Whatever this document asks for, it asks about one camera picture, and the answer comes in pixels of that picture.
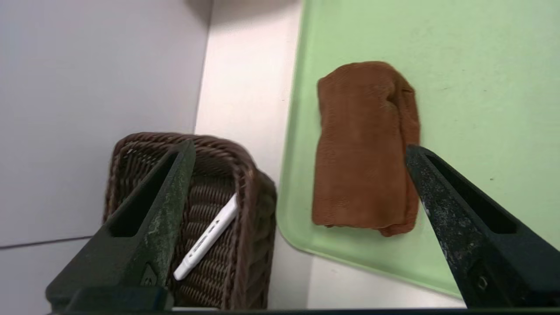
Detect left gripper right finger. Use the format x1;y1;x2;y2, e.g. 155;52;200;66
405;144;560;309

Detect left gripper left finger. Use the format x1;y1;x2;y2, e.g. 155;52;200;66
45;140;197;309

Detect white marker pen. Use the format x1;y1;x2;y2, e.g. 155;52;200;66
173;192;239;282

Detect brown towel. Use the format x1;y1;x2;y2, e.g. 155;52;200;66
311;61;422;238

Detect dark brown wicker basket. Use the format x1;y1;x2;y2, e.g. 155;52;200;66
103;132;277;310

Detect light green plastic tray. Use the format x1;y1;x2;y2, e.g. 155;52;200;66
276;0;560;299

